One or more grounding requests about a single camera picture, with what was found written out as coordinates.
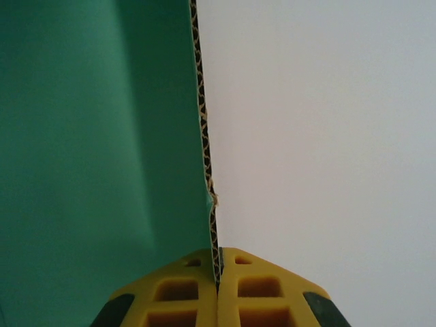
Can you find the green corrugated paper box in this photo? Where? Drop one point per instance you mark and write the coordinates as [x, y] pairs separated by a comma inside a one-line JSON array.
[[95, 136]]

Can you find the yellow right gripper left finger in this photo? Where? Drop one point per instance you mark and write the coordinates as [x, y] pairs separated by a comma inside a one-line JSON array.
[[177, 306]]

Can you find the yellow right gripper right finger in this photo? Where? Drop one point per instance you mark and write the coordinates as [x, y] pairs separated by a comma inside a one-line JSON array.
[[259, 306]]

